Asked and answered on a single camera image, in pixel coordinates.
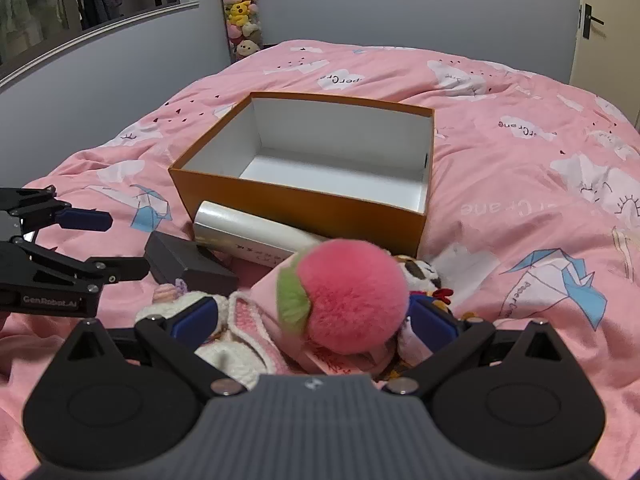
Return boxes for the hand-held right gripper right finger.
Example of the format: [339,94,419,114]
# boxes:
[385,302,523,394]

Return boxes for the column of plush toys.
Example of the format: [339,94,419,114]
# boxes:
[220,0,266,63]

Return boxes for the orange cardboard box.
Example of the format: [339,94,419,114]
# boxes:
[168,91,435,259]

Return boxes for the pink printed blanket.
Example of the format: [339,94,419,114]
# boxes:
[0,39,640,480]

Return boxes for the dark grey gift box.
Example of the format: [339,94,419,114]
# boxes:
[144,231,240,297]

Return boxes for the black door handle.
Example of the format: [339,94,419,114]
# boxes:
[580,3,605,40]

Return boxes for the small duck plush toy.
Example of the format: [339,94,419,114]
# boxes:
[385,255,478,386]

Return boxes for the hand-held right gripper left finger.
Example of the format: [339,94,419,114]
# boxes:
[107,296,243,397]

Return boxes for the white crochet bunny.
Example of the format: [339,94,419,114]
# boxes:
[135,282,293,391]

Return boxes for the cream door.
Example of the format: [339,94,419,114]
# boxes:
[567,0,640,128]

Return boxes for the long white tube box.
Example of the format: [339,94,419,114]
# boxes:
[192,201,326,273]

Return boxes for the grey framed wall window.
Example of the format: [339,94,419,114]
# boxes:
[0,0,201,92]

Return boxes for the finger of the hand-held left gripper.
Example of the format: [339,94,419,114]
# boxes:
[0,186,114,232]
[0,242,151,294]

